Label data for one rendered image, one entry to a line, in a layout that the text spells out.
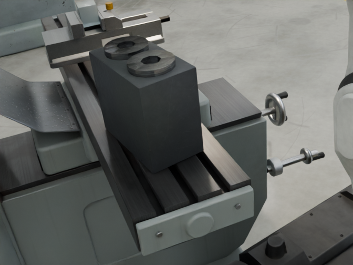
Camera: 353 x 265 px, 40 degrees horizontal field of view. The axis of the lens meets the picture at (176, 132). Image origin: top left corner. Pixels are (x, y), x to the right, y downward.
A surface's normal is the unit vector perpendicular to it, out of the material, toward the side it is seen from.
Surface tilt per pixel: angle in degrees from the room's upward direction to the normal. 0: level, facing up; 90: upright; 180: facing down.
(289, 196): 0
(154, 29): 90
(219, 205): 90
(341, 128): 90
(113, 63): 0
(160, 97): 90
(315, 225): 0
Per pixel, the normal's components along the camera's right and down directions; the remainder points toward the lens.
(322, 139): -0.11, -0.83
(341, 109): -0.83, 0.38
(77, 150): 0.36, 0.47
